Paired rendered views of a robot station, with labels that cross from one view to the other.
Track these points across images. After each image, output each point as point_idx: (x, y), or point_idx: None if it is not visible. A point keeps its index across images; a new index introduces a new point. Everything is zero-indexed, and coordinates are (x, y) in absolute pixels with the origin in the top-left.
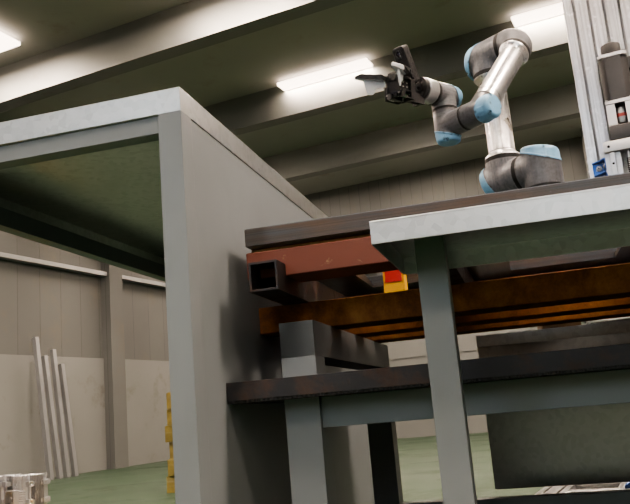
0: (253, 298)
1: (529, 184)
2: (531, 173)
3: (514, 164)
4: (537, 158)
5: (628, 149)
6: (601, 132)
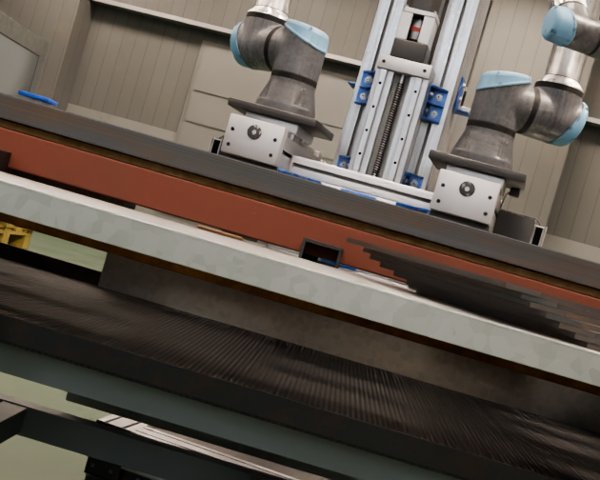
0: None
1: (276, 67)
2: (284, 54)
3: (272, 34)
4: (297, 40)
5: (403, 73)
6: (390, 38)
